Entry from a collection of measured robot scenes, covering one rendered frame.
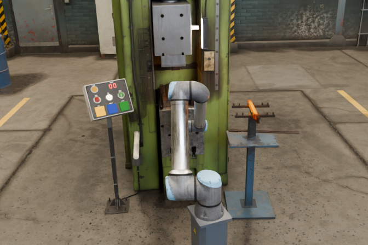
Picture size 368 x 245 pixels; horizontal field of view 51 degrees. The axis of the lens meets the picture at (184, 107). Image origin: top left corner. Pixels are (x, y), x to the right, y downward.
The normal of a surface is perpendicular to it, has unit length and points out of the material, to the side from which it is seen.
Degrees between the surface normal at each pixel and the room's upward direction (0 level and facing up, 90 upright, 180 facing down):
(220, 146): 90
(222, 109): 90
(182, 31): 90
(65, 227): 0
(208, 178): 5
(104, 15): 90
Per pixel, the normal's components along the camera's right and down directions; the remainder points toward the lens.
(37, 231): -0.02, -0.93
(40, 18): 0.00, 0.37
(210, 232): 0.35, 0.34
